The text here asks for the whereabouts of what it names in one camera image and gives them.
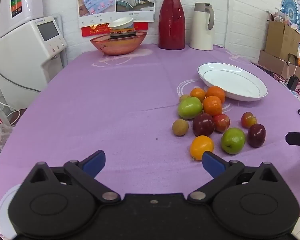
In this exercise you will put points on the brown round fruit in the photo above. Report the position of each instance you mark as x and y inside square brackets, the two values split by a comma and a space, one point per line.
[180, 127]

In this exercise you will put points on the white water dispenser machine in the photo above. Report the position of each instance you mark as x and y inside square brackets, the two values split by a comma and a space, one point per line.
[20, 60]

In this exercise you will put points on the large blue patterned plate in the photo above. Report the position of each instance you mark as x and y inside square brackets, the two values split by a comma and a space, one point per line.
[289, 8]

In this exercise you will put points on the black power adapter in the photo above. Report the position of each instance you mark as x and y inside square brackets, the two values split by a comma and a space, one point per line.
[292, 82]

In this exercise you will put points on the white thermos jug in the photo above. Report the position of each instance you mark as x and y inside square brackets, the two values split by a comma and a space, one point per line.
[200, 30]

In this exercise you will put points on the clear plastic bag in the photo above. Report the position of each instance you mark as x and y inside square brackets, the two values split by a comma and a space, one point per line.
[2, 140]

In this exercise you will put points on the orange glass bowl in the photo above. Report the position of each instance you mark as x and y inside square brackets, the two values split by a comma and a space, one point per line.
[117, 46]

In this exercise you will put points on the red thermos jug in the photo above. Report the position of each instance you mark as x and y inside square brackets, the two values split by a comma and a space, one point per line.
[171, 25]

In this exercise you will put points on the small orange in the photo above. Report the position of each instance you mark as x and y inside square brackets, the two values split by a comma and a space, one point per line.
[198, 94]

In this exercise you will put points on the small olive green fruit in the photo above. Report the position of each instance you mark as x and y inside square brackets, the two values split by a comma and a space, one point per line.
[183, 97]

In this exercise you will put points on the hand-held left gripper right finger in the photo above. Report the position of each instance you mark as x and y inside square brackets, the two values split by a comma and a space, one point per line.
[213, 163]

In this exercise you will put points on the green apple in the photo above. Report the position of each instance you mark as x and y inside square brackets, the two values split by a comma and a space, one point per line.
[190, 108]
[233, 140]

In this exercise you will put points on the tall cardboard box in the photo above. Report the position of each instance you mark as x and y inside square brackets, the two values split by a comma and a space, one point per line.
[281, 37]

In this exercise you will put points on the clear plastic bottle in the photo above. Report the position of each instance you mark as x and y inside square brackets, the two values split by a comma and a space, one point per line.
[0, 120]

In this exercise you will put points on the dark red plum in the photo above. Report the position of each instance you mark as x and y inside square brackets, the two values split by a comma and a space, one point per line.
[256, 135]

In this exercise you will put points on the wall calendar poster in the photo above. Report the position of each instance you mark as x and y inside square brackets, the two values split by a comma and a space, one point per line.
[115, 0]

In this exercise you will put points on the dark red apple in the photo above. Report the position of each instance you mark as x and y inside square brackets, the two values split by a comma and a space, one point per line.
[203, 125]

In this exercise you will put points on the white paper bowl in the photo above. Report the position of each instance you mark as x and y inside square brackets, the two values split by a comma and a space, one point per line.
[121, 23]

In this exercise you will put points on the purple tablecloth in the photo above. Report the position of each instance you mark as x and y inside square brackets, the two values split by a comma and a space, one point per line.
[102, 105]

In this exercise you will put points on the white plate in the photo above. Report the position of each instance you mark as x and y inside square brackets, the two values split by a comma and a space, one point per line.
[233, 82]

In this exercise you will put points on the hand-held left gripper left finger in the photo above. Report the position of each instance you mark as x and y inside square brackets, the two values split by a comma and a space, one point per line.
[95, 163]

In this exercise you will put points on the yellow orange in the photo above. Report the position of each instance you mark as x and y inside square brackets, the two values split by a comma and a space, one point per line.
[201, 147]

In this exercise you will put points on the small red yellow apple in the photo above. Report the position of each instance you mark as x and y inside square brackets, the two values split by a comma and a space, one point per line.
[248, 120]

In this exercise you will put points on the flat cardboard box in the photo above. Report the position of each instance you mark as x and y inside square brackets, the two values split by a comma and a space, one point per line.
[272, 61]

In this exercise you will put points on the white wall water unit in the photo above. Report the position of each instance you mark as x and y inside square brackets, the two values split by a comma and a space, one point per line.
[27, 0]

